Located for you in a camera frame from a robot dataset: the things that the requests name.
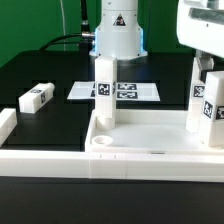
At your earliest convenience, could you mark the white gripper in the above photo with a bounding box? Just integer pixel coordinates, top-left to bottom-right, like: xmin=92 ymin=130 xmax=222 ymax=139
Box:
xmin=176 ymin=0 xmax=224 ymax=82

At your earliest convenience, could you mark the white desk tabletop panel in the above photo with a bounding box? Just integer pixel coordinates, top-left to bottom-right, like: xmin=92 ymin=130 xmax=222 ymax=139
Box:
xmin=85 ymin=109 xmax=224 ymax=155

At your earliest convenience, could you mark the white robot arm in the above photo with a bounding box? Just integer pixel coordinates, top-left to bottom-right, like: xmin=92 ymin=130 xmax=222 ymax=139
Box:
xmin=89 ymin=0 xmax=224 ymax=82

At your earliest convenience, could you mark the white marker sheet with tags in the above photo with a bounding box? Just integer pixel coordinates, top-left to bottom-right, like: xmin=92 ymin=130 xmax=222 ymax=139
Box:
xmin=68 ymin=81 xmax=160 ymax=102

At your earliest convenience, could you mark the white U-shaped obstacle fence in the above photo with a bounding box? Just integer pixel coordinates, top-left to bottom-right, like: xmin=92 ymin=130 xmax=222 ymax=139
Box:
xmin=0 ymin=108 xmax=224 ymax=183

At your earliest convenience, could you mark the black cable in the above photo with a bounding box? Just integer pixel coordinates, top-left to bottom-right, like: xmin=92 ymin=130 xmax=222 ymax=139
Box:
xmin=39 ymin=0 xmax=98 ymax=52

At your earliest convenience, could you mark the white thin cable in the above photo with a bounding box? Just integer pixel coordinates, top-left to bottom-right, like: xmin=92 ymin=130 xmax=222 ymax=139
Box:
xmin=59 ymin=0 xmax=66 ymax=52

